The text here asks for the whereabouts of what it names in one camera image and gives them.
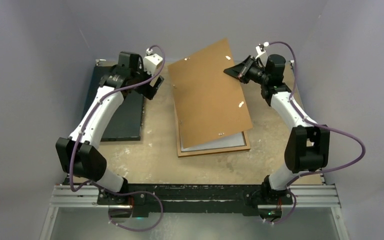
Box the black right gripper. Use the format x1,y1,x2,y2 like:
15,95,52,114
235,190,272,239
224,55,270,86

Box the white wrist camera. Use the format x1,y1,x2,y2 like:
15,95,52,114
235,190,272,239
143,53,164,76
255,41,270,60

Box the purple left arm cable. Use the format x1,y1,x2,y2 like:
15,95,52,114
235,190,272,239
69,44,166,232

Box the brown frame backing board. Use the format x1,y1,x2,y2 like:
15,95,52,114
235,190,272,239
167,37,254,150

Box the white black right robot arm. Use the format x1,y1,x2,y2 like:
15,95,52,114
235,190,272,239
223,54,330,204

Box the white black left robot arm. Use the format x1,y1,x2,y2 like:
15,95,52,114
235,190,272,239
55,47,166,205

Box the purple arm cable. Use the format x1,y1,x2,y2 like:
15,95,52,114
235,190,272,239
258,41,367,226
69,44,166,232

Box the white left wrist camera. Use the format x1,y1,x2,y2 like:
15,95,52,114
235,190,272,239
143,53,164,76

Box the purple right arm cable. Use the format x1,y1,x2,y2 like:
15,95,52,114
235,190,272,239
258,41,367,226

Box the plant window photo print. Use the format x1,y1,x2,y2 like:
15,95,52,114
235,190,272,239
180,132,246,152

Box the dark blue electronics box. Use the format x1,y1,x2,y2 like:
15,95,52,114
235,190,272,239
82,66,145,142

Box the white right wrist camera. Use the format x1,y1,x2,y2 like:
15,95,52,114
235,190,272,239
255,41,270,60

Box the light wooden picture frame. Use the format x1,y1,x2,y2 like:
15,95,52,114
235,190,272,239
174,102,252,157

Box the aluminium rail base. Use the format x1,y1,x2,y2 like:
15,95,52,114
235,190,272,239
39,184,349,240

